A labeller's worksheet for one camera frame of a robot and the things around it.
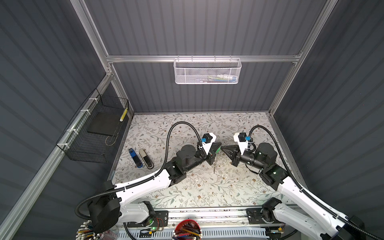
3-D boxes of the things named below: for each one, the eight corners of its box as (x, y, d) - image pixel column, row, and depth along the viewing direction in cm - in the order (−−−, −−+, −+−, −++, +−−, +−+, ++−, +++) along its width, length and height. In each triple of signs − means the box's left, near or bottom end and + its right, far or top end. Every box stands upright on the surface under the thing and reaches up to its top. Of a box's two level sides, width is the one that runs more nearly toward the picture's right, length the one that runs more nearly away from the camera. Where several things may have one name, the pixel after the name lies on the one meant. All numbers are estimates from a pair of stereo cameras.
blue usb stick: (139, 169, 93) (137, 166, 90) (129, 152, 100) (127, 149, 98) (143, 165, 94) (142, 163, 91) (134, 149, 102) (132, 146, 99)
